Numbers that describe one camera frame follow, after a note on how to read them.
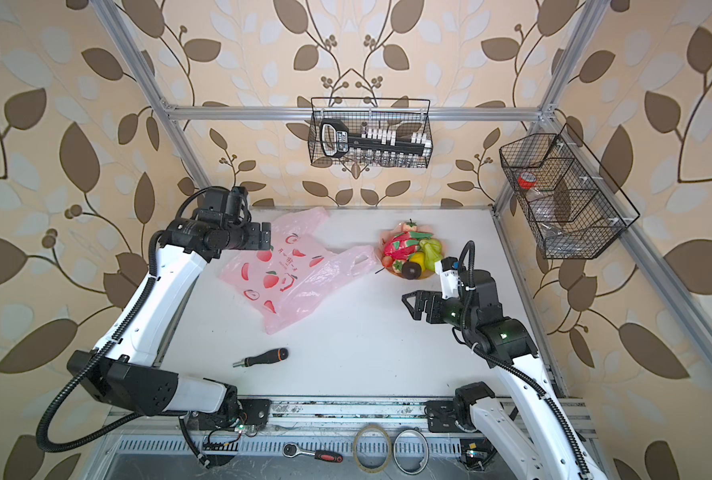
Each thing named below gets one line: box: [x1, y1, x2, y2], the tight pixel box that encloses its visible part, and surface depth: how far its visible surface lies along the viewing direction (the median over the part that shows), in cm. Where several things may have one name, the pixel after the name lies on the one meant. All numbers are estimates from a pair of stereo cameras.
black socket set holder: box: [320, 118, 432, 158], surface depth 84 cm
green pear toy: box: [420, 238, 443, 272], surface depth 98 cm
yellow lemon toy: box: [409, 252, 425, 272], surface depth 100 cm
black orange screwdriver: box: [232, 348, 289, 368], surface depth 84 cm
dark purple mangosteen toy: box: [401, 261, 422, 280], surface depth 95 cm
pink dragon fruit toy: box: [383, 231, 433, 261], surface depth 100 cm
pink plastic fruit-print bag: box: [219, 207, 377, 335], surface depth 94 cm
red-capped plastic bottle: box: [518, 172, 566, 241], surface depth 80 cm
